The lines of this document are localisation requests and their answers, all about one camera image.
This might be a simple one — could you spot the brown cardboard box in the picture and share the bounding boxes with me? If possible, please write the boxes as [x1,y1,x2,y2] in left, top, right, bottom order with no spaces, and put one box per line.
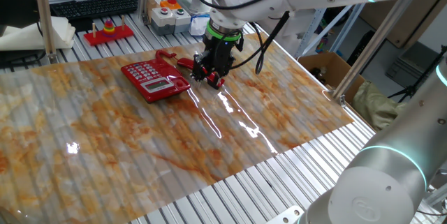
[297,51,367,106]

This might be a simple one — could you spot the black computer keyboard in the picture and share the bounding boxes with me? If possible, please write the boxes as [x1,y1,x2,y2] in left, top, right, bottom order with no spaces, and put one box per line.
[49,0,140,22]

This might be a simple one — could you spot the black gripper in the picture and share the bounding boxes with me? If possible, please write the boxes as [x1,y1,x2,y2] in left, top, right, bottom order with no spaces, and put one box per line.
[191,35,244,82]

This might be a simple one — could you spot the white blue plastic bag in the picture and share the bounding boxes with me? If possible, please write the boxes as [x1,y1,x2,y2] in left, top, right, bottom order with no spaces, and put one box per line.
[189,13,212,37]

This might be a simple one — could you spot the white foam sheet stack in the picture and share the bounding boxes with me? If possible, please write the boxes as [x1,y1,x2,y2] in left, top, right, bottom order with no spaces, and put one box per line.
[0,16,76,52]

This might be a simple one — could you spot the red hanoi tower toy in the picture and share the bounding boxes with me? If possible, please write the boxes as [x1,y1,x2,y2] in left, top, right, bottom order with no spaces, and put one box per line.
[82,15,135,47]

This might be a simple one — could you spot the orange emergency stop button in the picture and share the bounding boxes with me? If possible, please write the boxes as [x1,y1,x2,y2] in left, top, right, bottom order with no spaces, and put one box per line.
[159,0,183,10]

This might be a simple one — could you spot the green wrist adapter ring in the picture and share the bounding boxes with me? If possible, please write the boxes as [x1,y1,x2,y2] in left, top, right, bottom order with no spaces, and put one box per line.
[205,20,242,42]

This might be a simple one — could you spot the black monitor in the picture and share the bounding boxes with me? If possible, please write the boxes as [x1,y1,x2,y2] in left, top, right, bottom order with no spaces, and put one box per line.
[0,0,41,36]

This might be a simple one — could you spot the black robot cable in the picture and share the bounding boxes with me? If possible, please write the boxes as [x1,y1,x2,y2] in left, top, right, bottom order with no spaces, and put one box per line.
[184,0,314,75]

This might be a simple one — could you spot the olive green bag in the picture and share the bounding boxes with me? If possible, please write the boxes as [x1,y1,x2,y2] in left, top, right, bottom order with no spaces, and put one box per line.
[351,80,409,133]

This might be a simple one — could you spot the red telephone base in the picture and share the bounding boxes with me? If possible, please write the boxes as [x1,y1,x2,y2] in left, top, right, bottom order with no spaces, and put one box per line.
[120,58,191,104]

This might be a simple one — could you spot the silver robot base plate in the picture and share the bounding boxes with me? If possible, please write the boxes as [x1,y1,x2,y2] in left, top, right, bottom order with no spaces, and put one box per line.
[265,204,305,224]

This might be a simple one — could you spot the grey plastic case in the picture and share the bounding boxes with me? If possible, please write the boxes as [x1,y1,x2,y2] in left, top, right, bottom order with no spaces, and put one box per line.
[386,42,447,89]

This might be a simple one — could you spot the red coiled phone cord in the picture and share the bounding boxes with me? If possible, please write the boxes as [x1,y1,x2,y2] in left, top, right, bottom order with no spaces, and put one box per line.
[155,50,178,61]

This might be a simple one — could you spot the brown wooden board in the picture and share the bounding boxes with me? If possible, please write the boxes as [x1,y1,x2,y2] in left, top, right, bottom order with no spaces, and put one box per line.
[359,0,447,49]

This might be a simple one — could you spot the red telephone handset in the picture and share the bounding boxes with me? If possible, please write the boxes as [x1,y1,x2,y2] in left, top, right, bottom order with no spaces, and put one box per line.
[177,57,226,91]

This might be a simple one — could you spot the grey metal shelf rack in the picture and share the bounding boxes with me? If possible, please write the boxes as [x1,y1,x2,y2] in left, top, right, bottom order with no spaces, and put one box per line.
[295,3,366,59]

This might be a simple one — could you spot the black tripod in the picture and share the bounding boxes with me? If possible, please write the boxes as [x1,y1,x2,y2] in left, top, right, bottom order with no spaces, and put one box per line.
[387,44,447,103]

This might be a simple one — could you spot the orange marble patterned mat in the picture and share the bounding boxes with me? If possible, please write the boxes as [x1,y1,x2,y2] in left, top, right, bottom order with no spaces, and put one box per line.
[0,31,356,224]

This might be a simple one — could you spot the grey push button box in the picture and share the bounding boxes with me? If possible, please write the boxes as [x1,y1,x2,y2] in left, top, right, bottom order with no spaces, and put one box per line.
[150,6,192,36]

